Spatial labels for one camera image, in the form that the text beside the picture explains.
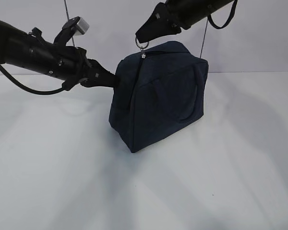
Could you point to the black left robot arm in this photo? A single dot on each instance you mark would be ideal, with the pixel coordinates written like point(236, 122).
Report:
point(58, 60)

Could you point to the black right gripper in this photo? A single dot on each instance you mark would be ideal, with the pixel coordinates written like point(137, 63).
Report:
point(169, 17)

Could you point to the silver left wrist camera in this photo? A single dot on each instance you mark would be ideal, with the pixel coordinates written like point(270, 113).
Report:
point(79, 26)

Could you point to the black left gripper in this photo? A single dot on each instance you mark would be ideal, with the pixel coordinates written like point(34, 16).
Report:
point(86, 72)

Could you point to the navy blue lunch bag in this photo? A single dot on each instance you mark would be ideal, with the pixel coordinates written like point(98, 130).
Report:
point(160, 92)

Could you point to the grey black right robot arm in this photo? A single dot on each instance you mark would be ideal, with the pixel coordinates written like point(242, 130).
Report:
point(216, 5)

